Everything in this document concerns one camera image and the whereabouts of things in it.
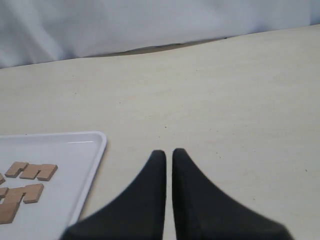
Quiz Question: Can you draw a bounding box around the white backdrop cloth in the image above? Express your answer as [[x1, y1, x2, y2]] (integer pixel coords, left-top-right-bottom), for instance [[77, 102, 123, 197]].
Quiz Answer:
[[0, 0, 320, 68]]

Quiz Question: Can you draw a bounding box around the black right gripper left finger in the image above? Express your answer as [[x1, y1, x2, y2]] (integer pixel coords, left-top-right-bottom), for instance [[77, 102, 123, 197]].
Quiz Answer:
[[61, 150, 167, 240]]

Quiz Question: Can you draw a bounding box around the white plastic tray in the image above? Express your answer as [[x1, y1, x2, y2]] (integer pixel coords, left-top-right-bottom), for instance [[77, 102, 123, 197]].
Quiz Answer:
[[0, 131, 107, 240]]

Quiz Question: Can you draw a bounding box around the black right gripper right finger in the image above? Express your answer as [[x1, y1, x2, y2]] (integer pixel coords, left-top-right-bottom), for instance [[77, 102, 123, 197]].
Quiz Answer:
[[172, 148, 293, 240]]

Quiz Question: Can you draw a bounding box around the notched wooden piece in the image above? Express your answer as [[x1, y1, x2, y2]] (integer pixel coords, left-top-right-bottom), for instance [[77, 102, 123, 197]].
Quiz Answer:
[[4, 161, 58, 182], [0, 183, 44, 225]]

